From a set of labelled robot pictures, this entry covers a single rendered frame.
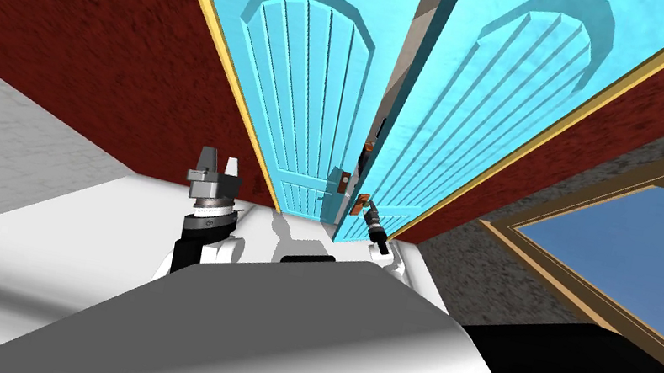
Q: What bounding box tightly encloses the cyan panelled door leaf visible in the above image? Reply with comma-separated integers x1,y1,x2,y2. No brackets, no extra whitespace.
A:
332,0,664,301
135,0,432,236

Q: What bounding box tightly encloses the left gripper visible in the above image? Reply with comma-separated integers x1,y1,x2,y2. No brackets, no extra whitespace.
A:
183,143,249,206

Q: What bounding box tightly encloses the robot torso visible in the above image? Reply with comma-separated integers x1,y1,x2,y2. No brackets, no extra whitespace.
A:
0,195,582,373

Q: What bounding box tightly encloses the orange door handle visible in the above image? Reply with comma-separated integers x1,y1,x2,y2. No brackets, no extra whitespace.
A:
350,190,373,220

